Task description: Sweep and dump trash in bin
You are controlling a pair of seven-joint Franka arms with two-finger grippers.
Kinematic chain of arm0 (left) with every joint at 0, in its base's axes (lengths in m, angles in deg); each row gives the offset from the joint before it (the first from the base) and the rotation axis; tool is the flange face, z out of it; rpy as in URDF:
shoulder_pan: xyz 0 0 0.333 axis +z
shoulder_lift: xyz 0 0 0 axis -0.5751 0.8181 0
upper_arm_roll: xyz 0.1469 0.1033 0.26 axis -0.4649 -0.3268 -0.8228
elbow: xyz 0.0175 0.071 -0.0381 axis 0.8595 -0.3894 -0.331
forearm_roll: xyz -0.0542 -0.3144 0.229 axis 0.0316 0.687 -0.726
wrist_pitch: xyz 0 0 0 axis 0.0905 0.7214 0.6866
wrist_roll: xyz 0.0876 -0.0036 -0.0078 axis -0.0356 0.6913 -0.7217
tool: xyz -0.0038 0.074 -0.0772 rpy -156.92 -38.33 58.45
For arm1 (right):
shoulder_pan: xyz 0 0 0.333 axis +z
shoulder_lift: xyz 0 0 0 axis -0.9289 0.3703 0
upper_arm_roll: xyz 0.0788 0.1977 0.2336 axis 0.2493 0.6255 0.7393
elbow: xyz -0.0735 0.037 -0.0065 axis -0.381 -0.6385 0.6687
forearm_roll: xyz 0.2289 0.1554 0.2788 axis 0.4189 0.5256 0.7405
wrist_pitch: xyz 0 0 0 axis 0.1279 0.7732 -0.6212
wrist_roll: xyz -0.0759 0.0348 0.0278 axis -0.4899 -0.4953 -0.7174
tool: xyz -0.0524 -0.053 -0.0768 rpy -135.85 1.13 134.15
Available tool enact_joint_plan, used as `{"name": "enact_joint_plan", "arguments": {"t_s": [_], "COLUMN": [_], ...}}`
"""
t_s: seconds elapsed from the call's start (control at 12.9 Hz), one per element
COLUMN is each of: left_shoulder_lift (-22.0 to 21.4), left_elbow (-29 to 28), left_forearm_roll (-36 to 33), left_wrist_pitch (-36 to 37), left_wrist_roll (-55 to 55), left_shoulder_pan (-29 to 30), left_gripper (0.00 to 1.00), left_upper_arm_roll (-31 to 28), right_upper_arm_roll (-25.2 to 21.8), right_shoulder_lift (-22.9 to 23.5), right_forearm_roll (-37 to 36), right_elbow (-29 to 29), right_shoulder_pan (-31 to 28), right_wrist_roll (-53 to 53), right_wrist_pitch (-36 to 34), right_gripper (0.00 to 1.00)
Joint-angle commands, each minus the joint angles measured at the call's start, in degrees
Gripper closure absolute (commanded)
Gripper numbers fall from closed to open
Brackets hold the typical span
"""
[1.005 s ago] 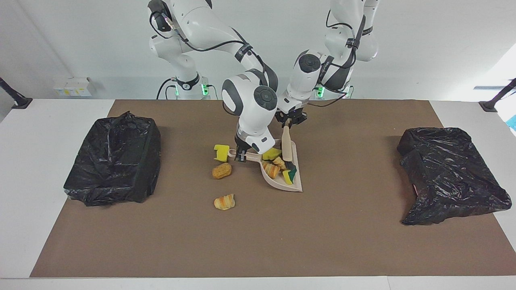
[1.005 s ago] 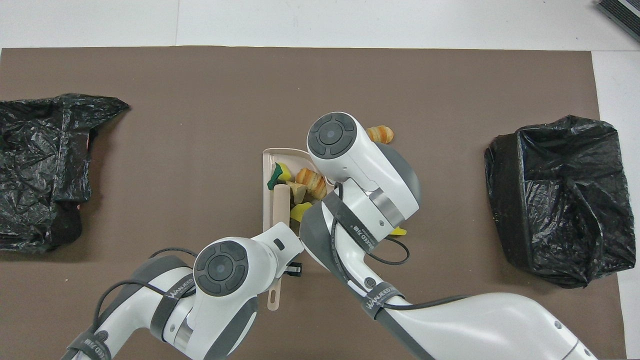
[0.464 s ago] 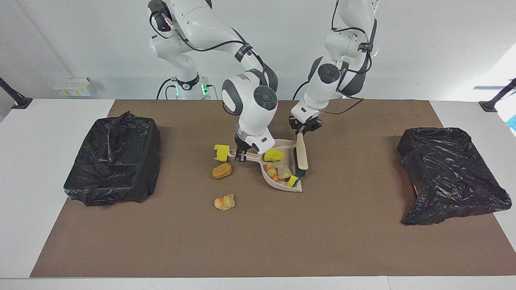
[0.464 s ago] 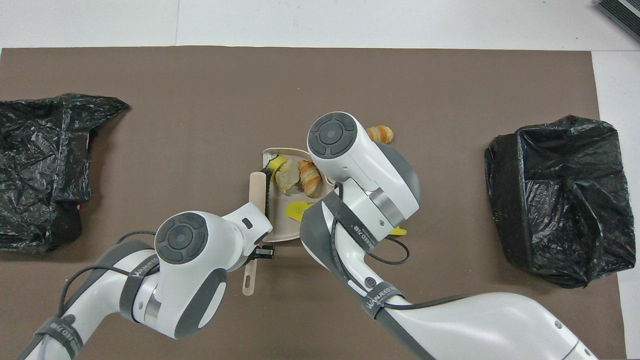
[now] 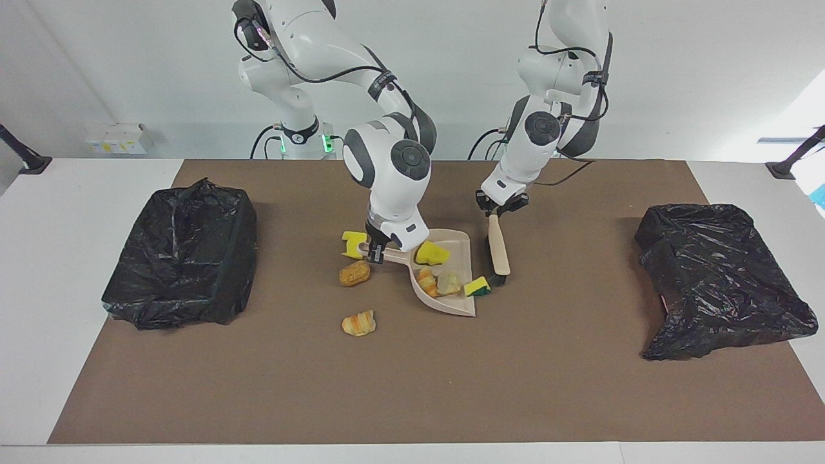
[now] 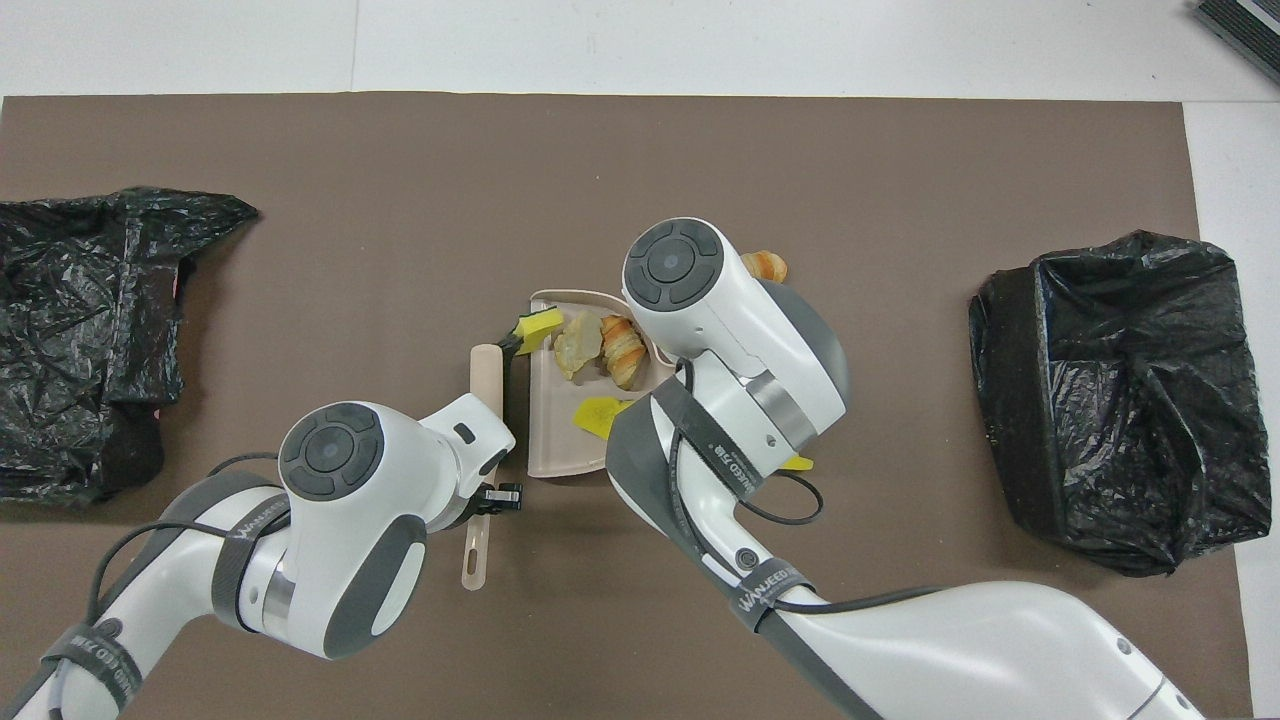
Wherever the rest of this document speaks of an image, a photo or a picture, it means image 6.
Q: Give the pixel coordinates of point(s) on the crumpled bin with black bag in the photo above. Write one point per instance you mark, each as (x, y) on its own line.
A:
(80, 320)

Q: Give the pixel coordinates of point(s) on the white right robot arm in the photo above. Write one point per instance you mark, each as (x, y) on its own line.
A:
(720, 330)

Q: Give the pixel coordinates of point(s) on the small yellow sponge wedge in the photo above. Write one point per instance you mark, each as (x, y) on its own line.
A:
(540, 327)

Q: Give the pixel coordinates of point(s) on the orange striped bread piece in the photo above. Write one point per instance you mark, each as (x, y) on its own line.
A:
(624, 350)

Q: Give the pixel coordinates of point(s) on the pale flaky pastry piece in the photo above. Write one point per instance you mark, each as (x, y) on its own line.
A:
(578, 345)

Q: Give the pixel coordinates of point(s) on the black ribbed object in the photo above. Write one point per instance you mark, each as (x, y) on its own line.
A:
(1245, 30)

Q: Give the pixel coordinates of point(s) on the boxy bin with black bag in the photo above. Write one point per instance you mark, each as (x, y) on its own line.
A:
(1120, 400)

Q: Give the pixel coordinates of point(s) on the large yellow sponge block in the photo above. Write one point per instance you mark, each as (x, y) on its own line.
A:
(598, 415)

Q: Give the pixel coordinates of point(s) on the beige plastic dustpan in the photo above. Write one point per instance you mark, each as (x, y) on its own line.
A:
(560, 430)

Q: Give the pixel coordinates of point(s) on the brown table mat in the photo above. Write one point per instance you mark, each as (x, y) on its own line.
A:
(400, 200)

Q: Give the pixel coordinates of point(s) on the notched yellow sponge piece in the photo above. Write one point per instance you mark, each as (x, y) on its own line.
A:
(798, 464)

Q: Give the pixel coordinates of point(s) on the orange striped croissant piece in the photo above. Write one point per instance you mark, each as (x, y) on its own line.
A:
(768, 265)

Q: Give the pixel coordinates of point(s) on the beige brush with black bristles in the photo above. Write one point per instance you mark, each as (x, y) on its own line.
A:
(486, 375)

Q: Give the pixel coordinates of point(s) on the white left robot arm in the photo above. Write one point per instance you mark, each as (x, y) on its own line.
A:
(340, 500)

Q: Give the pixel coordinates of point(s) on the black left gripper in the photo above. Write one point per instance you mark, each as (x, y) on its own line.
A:
(508, 497)

